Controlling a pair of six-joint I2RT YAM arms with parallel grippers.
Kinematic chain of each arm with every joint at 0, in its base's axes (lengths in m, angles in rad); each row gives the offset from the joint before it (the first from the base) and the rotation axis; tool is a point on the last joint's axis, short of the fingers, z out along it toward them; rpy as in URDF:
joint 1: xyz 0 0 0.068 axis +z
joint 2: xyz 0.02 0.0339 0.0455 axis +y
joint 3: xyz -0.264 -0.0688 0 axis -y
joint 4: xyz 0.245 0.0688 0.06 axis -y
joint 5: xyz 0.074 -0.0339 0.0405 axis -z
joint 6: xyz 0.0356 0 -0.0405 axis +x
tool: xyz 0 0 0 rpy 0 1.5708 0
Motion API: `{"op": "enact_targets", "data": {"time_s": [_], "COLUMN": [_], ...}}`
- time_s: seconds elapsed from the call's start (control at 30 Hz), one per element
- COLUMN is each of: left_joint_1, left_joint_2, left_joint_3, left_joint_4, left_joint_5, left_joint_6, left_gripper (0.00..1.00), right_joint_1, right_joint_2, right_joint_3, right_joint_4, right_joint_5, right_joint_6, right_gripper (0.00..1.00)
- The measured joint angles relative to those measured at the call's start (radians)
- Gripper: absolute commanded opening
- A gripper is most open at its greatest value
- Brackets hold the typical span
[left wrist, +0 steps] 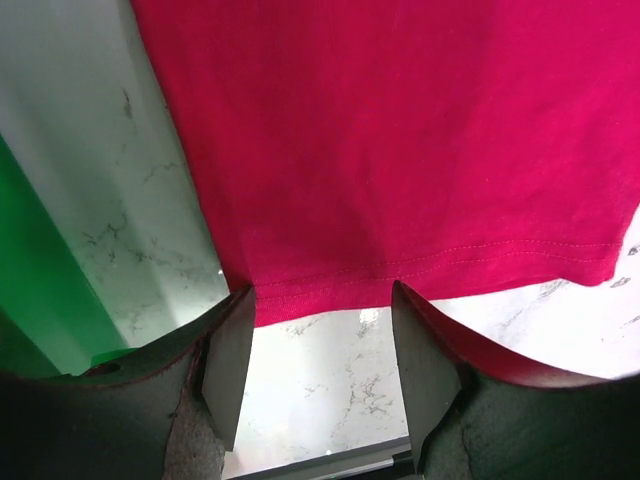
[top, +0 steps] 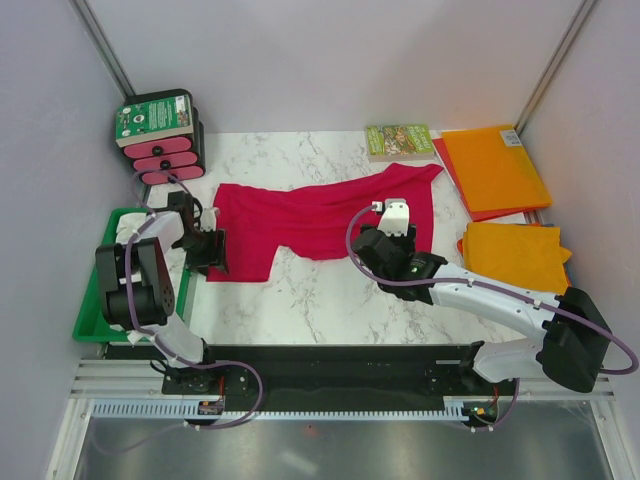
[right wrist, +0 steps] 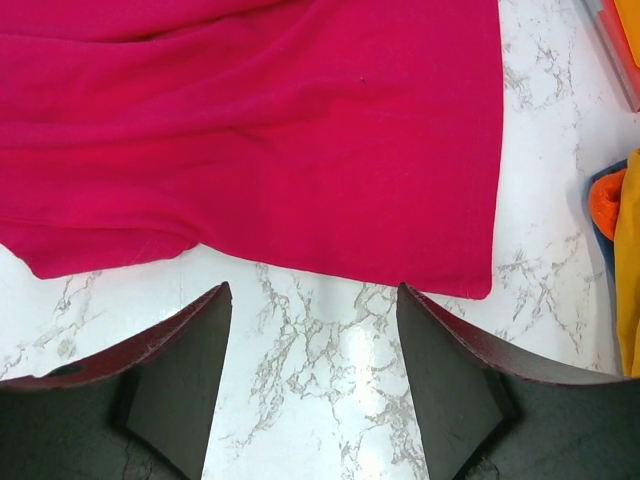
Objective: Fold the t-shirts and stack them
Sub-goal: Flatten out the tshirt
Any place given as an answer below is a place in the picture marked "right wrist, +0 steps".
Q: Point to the orange folded t-shirt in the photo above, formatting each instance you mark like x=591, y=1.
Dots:
x=604, y=202

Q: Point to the blue folded t-shirt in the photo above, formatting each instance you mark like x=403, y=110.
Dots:
x=607, y=247

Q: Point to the orange plastic folder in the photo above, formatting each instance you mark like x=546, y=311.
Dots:
x=629, y=15

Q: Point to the magenta pink t-shirt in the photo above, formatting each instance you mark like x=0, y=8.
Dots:
x=358, y=139

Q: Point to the yellow folded t-shirt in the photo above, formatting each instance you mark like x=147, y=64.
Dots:
x=626, y=249

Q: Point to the red plastic folder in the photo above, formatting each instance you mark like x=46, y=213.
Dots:
x=612, y=34

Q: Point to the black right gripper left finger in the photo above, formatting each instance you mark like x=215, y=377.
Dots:
x=141, y=409

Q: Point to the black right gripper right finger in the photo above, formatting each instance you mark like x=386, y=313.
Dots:
x=488, y=409

